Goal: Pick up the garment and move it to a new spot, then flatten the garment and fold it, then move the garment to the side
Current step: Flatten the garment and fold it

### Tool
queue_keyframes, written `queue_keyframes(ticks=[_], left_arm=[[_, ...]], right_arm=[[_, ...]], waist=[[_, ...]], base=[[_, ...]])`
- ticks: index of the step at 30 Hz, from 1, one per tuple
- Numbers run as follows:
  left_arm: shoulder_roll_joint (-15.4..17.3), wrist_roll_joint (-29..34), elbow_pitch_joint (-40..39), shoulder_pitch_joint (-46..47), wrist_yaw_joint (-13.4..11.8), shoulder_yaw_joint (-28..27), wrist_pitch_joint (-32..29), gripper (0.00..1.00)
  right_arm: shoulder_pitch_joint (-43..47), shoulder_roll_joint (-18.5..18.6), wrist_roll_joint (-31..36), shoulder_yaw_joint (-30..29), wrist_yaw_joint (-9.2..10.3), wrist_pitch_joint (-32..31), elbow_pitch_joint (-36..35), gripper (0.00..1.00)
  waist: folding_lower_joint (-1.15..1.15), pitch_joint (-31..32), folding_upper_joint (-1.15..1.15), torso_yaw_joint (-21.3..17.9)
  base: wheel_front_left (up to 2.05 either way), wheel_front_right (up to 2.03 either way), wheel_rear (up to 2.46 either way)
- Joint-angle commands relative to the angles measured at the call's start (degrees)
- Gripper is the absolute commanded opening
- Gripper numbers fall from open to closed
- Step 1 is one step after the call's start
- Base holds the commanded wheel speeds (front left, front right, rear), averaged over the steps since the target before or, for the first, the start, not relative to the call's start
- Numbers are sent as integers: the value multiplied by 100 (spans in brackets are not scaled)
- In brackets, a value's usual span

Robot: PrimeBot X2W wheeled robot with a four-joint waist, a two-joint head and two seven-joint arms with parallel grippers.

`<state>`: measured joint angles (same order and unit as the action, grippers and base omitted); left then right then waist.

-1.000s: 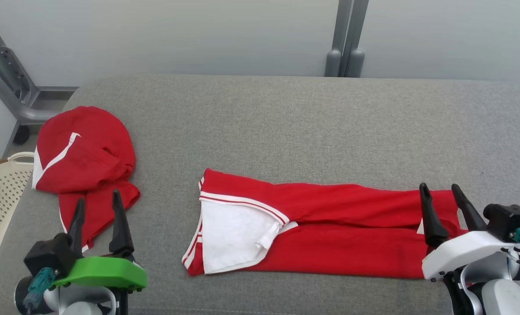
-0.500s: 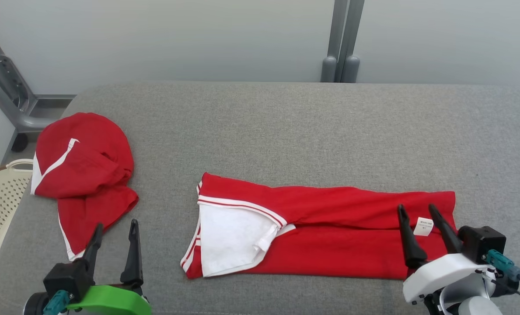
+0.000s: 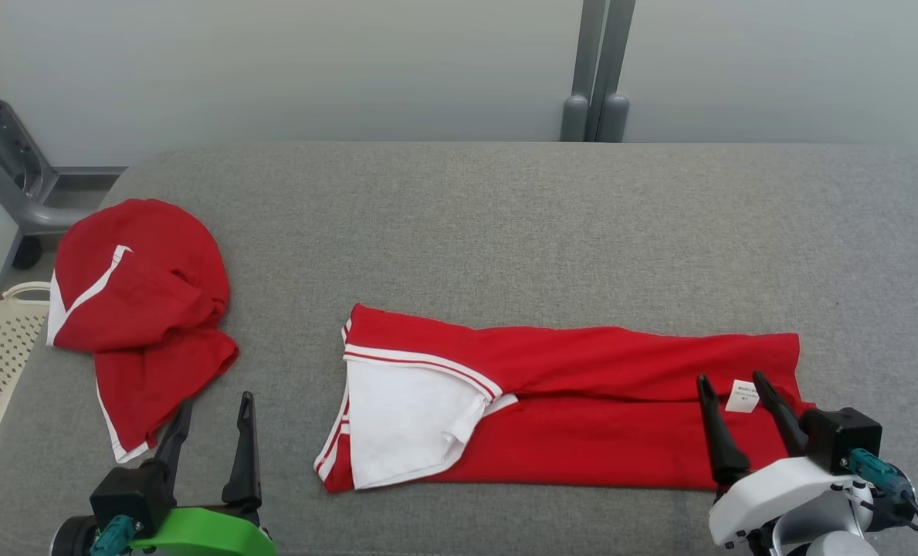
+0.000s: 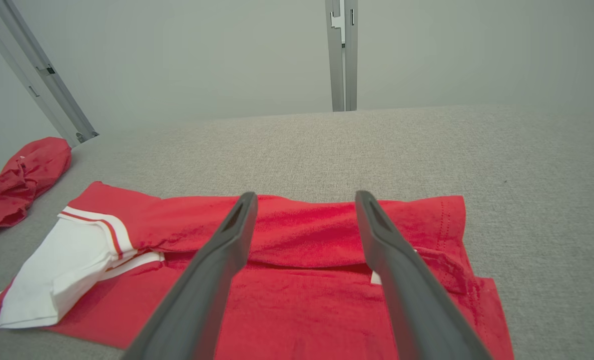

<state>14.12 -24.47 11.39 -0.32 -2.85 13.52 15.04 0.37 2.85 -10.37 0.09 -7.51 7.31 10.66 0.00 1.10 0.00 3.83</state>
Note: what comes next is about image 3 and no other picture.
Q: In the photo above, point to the grey fabric sofa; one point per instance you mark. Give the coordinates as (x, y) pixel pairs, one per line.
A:
(505, 232)

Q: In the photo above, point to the grey metal tube frame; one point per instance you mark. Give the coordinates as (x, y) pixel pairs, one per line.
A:
(11, 177)

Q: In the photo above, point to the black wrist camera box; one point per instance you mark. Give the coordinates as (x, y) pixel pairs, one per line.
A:
(130, 494)
(845, 436)

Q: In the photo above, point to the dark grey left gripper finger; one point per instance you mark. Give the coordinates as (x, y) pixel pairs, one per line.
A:
(174, 444)
(244, 471)

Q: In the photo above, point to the black caster wheel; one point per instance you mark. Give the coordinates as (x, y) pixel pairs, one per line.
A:
(26, 252)

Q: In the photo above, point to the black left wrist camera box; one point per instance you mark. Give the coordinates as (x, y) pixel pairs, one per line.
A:
(130, 494)

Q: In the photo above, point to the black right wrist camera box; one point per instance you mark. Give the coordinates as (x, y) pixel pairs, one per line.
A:
(845, 436)

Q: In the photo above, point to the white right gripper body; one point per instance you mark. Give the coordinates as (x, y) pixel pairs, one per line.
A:
(767, 494)

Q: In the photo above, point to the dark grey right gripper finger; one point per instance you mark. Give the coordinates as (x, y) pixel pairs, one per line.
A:
(725, 455)
(787, 425)

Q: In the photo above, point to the red white t-shirt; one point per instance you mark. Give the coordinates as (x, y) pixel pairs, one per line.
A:
(582, 409)

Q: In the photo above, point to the red shorts with white stripes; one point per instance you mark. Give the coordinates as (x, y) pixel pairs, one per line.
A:
(142, 293)

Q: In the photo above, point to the grey wall skirting rail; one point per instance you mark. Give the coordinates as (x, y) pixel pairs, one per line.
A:
(88, 171)

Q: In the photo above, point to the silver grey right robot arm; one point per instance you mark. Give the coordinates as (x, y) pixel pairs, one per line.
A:
(821, 533)

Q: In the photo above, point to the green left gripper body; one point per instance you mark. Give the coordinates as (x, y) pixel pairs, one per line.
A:
(204, 533)

